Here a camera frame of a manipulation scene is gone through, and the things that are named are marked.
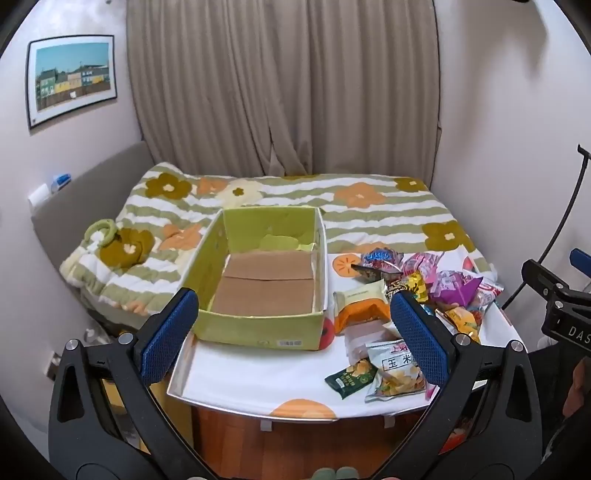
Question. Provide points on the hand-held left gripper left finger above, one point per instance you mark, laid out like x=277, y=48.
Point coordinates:
x=168, y=339

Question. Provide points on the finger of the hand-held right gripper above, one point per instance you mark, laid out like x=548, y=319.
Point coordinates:
x=540, y=276
x=581, y=261

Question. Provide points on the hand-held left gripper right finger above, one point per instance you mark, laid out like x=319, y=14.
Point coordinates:
x=420, y=344

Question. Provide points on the white and red flakes packet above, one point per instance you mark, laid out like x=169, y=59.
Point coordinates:
x=487, y=290

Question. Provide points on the green cardboard box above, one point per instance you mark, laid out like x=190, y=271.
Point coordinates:
x=258, y=286

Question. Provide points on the person's right hand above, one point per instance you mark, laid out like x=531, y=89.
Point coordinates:
x=579, y=390

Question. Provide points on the white and green chip packet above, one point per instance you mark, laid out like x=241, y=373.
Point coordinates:
x=395, y=374

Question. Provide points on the orange and yellow snack packet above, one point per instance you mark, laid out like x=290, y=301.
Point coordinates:
x=461, y=323

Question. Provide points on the pale pink snack wrapper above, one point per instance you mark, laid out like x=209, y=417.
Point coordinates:
x=367, y=344

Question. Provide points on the purple and pink snack packet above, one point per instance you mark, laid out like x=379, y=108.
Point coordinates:
x=455, y=286

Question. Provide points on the orange and white snack packet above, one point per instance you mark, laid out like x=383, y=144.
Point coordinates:
x=362, y=307

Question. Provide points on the black curved hoop rod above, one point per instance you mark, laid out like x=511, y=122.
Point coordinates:
x=575, y=193

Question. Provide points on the small green chip packet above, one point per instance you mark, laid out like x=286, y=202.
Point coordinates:
x=349, y=378

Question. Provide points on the blue and purple snack packet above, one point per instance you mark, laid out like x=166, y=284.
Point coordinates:
x=379, y=261

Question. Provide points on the green slipper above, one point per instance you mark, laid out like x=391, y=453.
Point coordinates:
x=322, y=474
x=346, y=474

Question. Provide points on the grey headboard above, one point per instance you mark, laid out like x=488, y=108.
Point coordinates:
x=92, y=184

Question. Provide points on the striped floral blanket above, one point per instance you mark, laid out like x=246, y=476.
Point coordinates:
x=286, y=194

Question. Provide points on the white and blue bottle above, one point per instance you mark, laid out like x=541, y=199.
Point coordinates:
x=61, y=182

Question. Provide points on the beige curtain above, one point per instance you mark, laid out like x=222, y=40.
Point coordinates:
x=277, y=83

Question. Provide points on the white wall socket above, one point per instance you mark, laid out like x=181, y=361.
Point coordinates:
x=39, y=196

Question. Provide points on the framed wall picture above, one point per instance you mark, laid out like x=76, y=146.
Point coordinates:
x=69, y=78

